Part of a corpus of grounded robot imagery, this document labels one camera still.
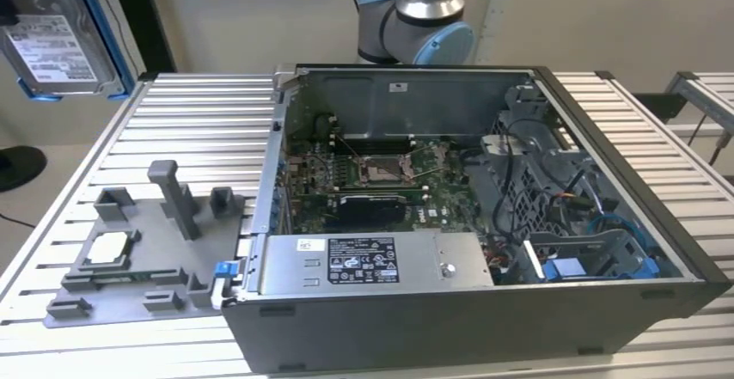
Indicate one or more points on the metal slat side table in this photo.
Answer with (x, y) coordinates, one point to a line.
(704, 95)

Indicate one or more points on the grey drive cage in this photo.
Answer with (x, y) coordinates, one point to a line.
(532, 181)

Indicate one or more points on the grey disk bay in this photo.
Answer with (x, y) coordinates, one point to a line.
(607, 250)

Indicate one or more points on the black round stand base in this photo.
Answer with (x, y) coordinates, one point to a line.
(20, 168)

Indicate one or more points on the grey parts rack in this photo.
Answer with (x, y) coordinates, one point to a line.
(155, 233)

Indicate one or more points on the silver power supply unit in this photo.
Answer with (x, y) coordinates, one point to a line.
(287, 263)

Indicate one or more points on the green RAM stick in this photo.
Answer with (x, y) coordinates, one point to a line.
(132, 276)

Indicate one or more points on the CPU socket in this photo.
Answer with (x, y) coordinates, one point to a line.
(383, 169)

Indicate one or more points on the hard disk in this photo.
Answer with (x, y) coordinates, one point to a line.
(57, 52)

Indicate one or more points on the silver CPU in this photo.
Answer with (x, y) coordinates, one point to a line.
(108, 248)

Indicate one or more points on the blue case latch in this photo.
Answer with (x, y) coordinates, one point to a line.
(223, 269)

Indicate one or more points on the open black PC case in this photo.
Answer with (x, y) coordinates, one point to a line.
(459, 327)

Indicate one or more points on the green motherboard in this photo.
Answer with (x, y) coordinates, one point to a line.
(441, 207)

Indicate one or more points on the black upright post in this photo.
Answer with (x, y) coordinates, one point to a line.
(152, 18)

